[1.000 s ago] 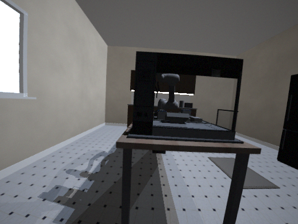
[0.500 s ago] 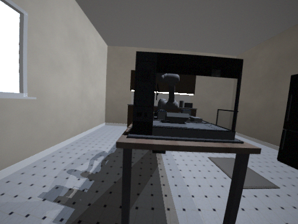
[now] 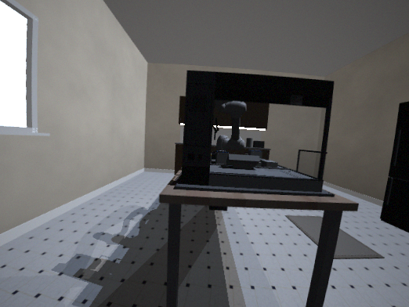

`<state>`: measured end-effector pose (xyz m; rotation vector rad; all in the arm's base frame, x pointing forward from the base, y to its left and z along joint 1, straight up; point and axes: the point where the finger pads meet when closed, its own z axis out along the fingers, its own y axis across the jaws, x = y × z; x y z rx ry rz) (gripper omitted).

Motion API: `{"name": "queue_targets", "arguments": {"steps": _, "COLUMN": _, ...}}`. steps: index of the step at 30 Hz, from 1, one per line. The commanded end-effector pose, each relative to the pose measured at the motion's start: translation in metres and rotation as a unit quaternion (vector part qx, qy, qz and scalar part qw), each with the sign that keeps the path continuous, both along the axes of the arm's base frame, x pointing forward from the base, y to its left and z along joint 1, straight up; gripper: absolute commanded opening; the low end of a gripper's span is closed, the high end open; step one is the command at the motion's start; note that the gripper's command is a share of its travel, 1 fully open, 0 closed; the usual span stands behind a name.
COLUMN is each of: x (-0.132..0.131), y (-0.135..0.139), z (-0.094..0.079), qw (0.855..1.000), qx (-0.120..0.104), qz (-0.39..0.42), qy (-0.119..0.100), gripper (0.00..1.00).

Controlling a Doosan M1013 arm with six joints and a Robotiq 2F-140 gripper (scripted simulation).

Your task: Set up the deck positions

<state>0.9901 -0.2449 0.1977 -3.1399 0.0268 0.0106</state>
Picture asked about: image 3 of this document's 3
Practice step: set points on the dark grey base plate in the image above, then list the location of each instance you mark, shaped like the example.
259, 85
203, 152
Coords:
180, 186

